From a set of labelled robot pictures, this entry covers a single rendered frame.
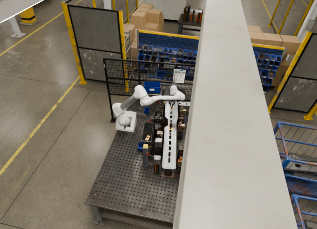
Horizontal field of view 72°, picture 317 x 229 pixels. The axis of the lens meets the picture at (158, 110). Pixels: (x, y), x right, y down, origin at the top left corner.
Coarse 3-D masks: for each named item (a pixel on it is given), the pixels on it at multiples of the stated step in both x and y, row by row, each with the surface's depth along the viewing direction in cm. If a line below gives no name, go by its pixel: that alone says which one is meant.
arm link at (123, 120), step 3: (123, 114) 348; (117, 117) 349; (120, 117) 344; (123, 117) 343; (126, 117) 349; (120, 120) 342; (123, 120) 342; (126, 120) 345; (129, 120) 358; (120, 123) 343; (123, 123) 342; (126, 123) 347
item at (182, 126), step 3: (180, 126) 340; (183, 126) 340; (180, 129) 345; (183, 129) 345; (180, 132) 351; (180, 135) 355; (183, 135) 357; (177, 138) 363; (180, 138) 360; (183, 138) 366
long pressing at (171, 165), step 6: (168, 102) 386; (168, 108) 374; (174, 108) 375; (168, 114) 363; (174, 114) 364; (168, 120) 353; (174, 120) 354; (168, 126) 344; (174, 126) 344; (168, 132) 335; (174, 132) 335; (168, 138) 326; (174, 138) 327; (168, 144) 318; (174, 144) 319; (168, 150) 310; (174, 150) 311; (168, 156) 303; (174, 156) 303; (162, 162) 295; (174, 162) 296; (168, 168) 290; (174, 168) 290
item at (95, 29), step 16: (80, 16) 456; (96, 16) 448; (112, 16) 441; (80, 32) 481; (96, 32) 471; (112, 32) 464; (80, 48) 509; (96, 48) 500; (112, 48) 491; (80, 64) 541; (96, 64) 530; (96, 80) 564; (112, 80) 557
